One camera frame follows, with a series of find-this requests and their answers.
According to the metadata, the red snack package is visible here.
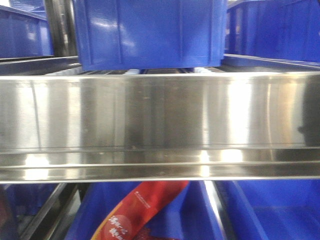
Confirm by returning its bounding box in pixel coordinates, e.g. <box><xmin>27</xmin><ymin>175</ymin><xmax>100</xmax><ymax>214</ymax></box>
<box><xmin>91</xmin><ymin>180</ymin><xmax>189</xmax><ymax>240</ymax></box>

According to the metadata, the blue bin lower right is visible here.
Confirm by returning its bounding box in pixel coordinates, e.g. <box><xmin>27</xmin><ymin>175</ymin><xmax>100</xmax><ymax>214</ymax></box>
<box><xmin>217</xmin><ymin>179</ymin><xmax>320</xmax><ymax>240</ymax></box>

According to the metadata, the large blue bin left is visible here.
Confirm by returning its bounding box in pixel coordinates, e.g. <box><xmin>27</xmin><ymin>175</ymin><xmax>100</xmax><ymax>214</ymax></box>
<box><xmin>0</xmin><ymin>5</ymin><xmax>54</xmax><ymax>59</ymax></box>

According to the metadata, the blue bin lower shelf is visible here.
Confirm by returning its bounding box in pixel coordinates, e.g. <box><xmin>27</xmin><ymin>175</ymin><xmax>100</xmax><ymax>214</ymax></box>
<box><xmin>66</xmin><ymin>180</ymin><xmax>224</xmax><ymax>240</ymax></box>

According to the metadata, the blue bin upper right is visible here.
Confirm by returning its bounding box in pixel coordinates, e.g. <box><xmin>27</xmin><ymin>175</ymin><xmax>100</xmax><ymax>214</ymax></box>
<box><xmin>225</xmin><ymin>0</ymin><xmax>320</xmax><ymax>63</ymax></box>

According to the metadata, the steel shelf front rail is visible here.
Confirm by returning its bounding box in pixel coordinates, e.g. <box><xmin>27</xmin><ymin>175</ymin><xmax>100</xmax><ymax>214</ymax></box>
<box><xmin>0</xmin><ymin>72</ymin><xmax>320</xmax><ymax>184</ymax></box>

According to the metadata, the blue bin behind teal bin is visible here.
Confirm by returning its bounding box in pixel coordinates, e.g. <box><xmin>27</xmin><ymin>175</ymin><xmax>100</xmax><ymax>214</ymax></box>
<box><xmin>73</xmin><ymin>0</ymin><xmax>227</xmax><ymax>71</ymax></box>

